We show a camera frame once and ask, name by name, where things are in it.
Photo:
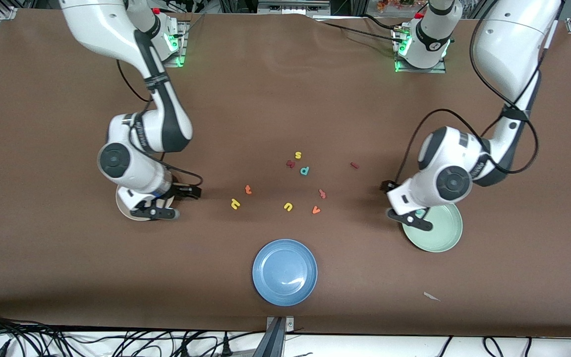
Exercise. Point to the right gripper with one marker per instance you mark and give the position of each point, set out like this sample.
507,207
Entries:
188,192

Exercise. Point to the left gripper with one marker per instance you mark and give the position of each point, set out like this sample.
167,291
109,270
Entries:
390,187

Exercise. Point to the yellow foam letter h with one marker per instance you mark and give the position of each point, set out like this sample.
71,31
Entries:
235,204

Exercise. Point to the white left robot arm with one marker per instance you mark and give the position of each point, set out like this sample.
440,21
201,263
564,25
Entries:
513,49

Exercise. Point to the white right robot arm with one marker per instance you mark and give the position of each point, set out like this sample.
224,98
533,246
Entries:
102,25

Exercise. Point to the beige brown plate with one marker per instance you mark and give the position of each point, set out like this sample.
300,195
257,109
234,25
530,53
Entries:
122,210

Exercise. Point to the pale green plate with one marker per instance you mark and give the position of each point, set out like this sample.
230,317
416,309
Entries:
446,230

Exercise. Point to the teal foam letter p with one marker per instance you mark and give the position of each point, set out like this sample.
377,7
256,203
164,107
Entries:
304,170

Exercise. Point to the white paper scrap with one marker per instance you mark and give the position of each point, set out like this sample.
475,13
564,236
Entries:
431,296

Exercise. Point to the brown paper table cover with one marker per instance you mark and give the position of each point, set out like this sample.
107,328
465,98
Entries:
315,99

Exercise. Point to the blue plate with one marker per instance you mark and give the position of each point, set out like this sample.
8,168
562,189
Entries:
284,272

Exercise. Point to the grey electronics box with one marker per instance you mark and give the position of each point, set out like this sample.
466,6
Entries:
293,7

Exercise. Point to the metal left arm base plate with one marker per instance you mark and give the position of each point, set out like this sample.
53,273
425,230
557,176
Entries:
422,70

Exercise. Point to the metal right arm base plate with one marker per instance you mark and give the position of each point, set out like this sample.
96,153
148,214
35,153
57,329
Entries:
182,49

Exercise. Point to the metal table edge bracket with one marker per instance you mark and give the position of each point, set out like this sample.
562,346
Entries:
278,337

